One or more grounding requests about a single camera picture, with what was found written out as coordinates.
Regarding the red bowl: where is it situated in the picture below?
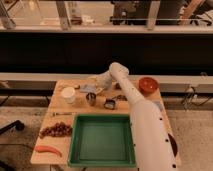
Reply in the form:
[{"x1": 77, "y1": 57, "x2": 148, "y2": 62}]
[{"x1": 139, "y1": 77, "x2": 159, "y2": 95}]

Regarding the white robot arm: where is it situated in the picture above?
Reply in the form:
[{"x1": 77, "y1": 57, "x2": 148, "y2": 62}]
[{"x1": 97, "y1": 62, "x2": 178, "y2": 171}]

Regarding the blue sponge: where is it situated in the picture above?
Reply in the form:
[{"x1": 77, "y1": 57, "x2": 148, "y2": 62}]
[{"x1": 154, "y1": 101, "x2": 163, "y2": 112}]

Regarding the dark brown object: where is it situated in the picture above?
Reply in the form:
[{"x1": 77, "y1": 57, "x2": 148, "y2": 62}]
[{"x1": 115, "y1": 83, "x2": 121, "y2": 89}]

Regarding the small metal cup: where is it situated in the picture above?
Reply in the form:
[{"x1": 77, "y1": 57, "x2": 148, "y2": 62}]
[{"x1": 86, "y1": 92, "x2": 96, "y2": 106}]

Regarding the white plastic cup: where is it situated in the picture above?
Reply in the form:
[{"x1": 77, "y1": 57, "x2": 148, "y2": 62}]
[{"x1": 61, "y1": 87, "x2": 75, "y2": 104}]

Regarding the green plastic tray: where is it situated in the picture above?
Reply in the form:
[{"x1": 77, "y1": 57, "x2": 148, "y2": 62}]
[{"x1": 67, "y1": 114, "x2": 136, "y2": 167}]

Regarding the metal fork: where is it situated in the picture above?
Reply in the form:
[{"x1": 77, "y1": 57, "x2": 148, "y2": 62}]
[{"x1": 52, "y1": 112, "x2": 73, "y2": 117}]

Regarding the bunch of red grapes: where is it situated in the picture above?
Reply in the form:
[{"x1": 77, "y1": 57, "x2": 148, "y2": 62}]
[{"x1": 39, "y1": 122, "x2": 72, "y2": 138}]

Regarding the orange carrot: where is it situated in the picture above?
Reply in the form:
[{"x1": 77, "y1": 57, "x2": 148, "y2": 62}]
[{"x1": 34, "y1": 145, "x2": 62, "y2": 157}]

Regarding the black office chair base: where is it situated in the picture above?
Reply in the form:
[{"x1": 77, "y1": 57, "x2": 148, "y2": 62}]
[{"x1": 0, "y1": 120, "x2": 25, "y2": 135}]

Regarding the black handled tool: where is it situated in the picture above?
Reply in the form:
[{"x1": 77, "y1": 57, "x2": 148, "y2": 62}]
[{"x1": 112, "y1": 95, "x2": 127, "y2": 101}]

